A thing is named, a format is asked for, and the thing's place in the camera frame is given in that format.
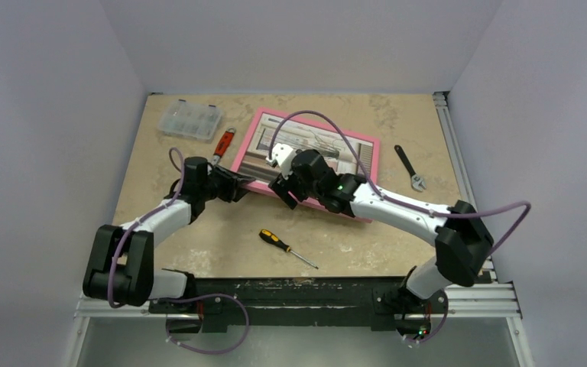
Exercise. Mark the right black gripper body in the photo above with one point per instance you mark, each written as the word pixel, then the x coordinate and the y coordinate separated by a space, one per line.
pixel 287 187

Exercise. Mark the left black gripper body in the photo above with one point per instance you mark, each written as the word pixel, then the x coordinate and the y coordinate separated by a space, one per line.
pixel 218 185

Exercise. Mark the pink picture frame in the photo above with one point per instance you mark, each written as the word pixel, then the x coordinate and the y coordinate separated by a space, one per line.
pixel 356 153

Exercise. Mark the yellow black screwdriver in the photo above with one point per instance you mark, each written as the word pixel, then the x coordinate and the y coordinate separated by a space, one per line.
pixel 270 238

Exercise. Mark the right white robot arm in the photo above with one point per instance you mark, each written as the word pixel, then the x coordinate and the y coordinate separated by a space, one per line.
pixel 460 239

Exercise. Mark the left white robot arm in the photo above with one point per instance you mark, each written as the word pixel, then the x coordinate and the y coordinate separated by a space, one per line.
pixel 121 268

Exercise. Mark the clear plastic screw box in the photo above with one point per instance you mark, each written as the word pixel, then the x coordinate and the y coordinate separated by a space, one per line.
pixel 190 120

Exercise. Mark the black adjustable wrench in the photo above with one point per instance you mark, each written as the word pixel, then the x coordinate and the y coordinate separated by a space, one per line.
pixel 417 182

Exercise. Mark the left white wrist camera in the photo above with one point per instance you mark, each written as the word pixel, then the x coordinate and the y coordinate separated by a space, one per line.
pixel 281 158

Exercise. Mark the red handled adjustable wrench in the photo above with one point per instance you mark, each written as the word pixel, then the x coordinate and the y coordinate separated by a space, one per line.
pixel 222 145

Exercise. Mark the aluminium frame rail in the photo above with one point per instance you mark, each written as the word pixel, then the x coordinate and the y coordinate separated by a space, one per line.
pixel 243 202

